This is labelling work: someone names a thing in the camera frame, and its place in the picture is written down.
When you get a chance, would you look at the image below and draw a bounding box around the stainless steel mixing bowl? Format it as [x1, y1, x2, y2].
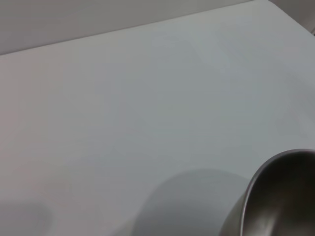
[220, 148, 315, 236]

